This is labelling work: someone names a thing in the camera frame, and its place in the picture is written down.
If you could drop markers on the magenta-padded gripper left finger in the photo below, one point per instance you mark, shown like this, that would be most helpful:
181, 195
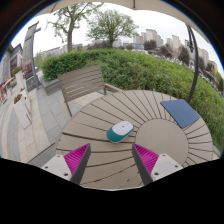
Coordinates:
58, 165

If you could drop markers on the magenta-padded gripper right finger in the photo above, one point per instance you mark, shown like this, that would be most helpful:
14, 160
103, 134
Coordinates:
165, 165

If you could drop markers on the white and teal computer mouse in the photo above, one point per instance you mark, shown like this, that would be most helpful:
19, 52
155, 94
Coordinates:
120, 130

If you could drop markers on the blue mouse pad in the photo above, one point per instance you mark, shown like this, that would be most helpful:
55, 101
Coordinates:
180, 113

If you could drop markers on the large white flower planter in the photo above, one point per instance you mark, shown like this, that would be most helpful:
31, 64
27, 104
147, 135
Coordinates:
21, 111

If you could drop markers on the brown slatted outdoor chair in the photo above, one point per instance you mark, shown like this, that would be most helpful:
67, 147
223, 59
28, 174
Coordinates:
81, 81

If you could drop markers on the small white flower planter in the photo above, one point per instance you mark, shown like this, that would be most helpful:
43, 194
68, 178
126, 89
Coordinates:
20, 80

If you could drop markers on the dark sign pillar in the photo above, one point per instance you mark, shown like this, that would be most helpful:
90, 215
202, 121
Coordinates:
28, 50

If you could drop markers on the sparse-leaved tree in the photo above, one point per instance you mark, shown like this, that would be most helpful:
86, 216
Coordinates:
70, 36

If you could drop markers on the distant apartment buildings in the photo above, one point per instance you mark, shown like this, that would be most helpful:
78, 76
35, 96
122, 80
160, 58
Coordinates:
151, 35

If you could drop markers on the round leafy tree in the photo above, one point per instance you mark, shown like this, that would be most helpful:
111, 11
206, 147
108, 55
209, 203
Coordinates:
111, 25

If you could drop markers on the beige umbrella canopy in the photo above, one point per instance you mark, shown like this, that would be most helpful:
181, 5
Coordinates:
166, 13

